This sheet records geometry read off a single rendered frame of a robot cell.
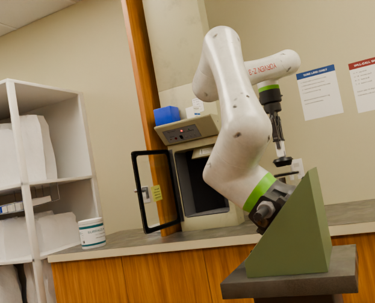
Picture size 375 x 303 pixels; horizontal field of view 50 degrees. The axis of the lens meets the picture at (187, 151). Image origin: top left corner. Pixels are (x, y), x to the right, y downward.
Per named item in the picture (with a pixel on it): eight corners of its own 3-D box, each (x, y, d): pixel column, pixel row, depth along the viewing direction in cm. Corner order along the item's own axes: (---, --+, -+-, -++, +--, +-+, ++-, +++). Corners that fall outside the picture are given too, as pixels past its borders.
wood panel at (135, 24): (198, 220, 256) (161, 9, 265) (203, 220, 255) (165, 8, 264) (161, 236, 212) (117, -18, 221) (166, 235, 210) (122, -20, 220)
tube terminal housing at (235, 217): (200, 223, 239) (177, 97, 244) (252, 217, 225) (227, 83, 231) (182, 231, 216) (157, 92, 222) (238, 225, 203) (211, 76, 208)
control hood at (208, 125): (167, 145, 220) (164, 127, 220) (221, 133, 206) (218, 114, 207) (156, 145, 209) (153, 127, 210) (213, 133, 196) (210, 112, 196)
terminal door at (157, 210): (181, 222, 215) (168, 149, 217) (145, 234, 189) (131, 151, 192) (180, 223, 215) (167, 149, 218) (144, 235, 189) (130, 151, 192)
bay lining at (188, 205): (202, 210, 238) (192, 151, 240) (244, 204, 227) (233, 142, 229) (185, 217, 216) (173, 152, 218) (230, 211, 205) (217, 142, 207)
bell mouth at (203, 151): (199, 159, 232) (197, 149, 232) (227, 153, 225) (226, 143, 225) (186, 159, 216) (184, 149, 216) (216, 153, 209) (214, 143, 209)
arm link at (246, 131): (235, 127, 95) (204, 15, 131) (216, 172, 106) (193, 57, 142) (286, 131, 98) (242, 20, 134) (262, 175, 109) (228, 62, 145)
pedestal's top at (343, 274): (358, 293, 89) (354, 275, 89) (222, 299, 101) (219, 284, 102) (359, 257, 118) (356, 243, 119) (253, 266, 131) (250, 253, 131)
